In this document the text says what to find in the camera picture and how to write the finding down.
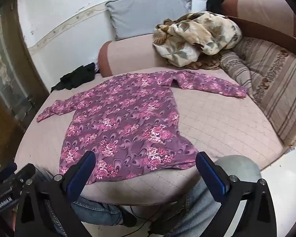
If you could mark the pink bolster cushion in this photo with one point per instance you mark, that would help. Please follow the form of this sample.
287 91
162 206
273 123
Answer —
259 9
128 54

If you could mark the purple floral shirt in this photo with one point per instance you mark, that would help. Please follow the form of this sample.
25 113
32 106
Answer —
125 118

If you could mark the grey pillow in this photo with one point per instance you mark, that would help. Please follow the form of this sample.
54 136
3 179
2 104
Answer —
148 12

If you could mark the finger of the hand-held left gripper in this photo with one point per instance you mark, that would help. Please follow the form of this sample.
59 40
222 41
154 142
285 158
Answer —
8 169
26 171

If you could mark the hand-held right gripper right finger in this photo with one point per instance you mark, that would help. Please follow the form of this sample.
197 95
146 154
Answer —
212 175

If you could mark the pink quilted sofa bed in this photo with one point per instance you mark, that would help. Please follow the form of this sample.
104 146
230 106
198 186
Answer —
224 128

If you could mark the wooden door with glass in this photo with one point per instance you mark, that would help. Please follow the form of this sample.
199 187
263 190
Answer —
7 91

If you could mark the beige floral blanket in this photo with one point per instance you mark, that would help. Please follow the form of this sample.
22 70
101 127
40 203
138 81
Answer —
194 37

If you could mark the person's left leg in jeans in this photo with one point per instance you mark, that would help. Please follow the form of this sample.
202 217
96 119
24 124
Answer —
98 209

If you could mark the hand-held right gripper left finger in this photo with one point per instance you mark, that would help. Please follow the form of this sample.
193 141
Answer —
81 175

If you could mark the striped sofa cushion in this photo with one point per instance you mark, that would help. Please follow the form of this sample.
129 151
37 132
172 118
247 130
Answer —
273 84

